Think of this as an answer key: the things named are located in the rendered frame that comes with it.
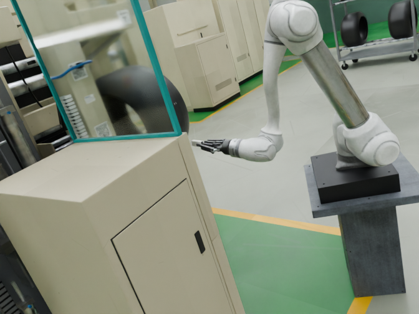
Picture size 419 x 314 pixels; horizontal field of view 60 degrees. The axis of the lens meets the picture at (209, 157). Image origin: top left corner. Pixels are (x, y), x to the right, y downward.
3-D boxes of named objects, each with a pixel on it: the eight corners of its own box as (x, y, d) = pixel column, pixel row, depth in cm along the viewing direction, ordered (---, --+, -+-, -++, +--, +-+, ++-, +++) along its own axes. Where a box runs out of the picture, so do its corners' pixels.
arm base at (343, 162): (374, 145, 183) (373, 135, 181) (377, 166, 164) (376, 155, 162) (337, 150, 190) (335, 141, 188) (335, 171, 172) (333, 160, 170)
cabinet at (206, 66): (214, 111, 663) (194, 42, 620) (193, 113, 700) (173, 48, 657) (242, 95, 722) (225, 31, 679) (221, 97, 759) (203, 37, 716)
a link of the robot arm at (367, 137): (385, 139, 162) (416, 157, 142) (355, 161, 164) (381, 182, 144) (292, -10, 136) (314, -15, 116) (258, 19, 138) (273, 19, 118)
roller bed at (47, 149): (73, 192, 200) (50, 143, 190) (58, 191, 209) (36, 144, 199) (100, 175, 214) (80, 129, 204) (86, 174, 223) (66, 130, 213)
